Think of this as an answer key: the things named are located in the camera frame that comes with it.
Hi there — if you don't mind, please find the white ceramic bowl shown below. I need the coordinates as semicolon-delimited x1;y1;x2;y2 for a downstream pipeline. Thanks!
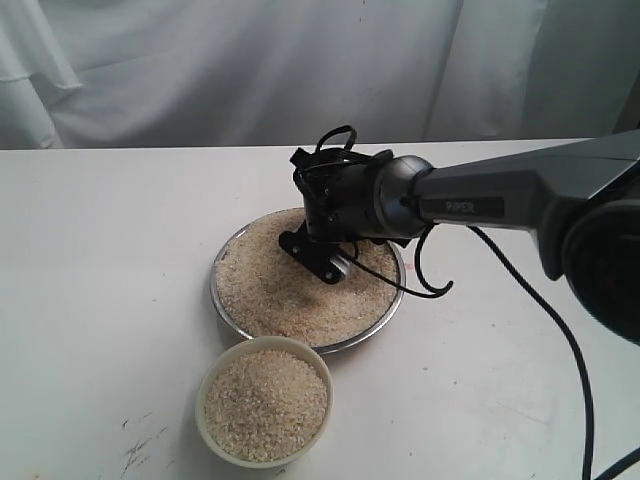
195;336;333;469

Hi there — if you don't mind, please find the black camera cable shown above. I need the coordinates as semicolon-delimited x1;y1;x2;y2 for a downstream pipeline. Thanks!
294;125;640;480

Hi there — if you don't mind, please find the rice heap on plate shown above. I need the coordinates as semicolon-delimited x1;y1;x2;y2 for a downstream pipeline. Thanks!
215;209;399;347

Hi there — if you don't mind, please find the round metal plate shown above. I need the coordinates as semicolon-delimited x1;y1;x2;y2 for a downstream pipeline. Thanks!
210;204;407;355

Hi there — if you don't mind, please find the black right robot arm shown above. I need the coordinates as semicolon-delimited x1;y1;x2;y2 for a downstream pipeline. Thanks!
278;130;639;342

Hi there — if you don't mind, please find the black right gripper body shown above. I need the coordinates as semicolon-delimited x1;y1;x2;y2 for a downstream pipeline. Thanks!
290;147;393;244

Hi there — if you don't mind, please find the white backdrop cloth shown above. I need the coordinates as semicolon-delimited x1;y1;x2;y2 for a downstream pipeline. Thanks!
1;1;639;149

